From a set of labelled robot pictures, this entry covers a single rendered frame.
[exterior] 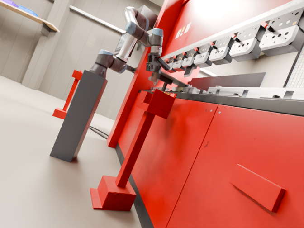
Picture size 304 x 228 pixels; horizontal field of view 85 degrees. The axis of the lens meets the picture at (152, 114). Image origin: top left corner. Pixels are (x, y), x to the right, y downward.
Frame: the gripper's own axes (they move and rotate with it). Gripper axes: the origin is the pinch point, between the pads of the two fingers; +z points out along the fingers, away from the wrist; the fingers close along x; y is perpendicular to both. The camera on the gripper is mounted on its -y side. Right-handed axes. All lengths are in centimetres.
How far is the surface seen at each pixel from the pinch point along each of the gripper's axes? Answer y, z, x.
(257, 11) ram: -43, -46, 35
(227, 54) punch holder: -39, -23, 22
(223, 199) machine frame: 5, 39, 70
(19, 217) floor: 75, 64, 23
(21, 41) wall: 166, -78, -457
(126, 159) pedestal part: 20, 52, 6
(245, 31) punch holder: -39, -35, 34
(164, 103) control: 0.3, 11.4, 14.4
